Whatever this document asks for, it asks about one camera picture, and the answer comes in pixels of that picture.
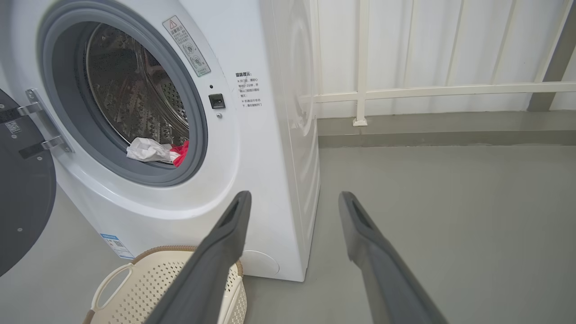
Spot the grey rubber door gasket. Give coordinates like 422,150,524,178
37,0,209,188

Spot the steel washer drum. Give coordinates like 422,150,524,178
85,22,190,165

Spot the red and white garment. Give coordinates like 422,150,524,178
126,137,190,168

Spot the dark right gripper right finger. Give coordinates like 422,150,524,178
338,191,449,324

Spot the cream perforated laundry basket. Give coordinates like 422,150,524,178
82,245,248,324

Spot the white front-load washing machine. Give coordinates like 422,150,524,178
0,0,321,283

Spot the blue energy label sticker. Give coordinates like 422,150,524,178
99,233,135,261

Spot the dark washing machine door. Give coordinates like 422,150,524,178
0,88,57,278

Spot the warning label sticker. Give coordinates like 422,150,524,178
162,15,212,77

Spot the white metal railing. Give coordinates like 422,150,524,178
310,0,576,127

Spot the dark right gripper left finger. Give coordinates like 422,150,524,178
144,190,253,324

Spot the grey metal post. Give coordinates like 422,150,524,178
526,0,576,113

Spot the metal door hinge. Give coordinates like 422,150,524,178
17,88,75,159

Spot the round white filter cover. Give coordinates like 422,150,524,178
240,250,280,275

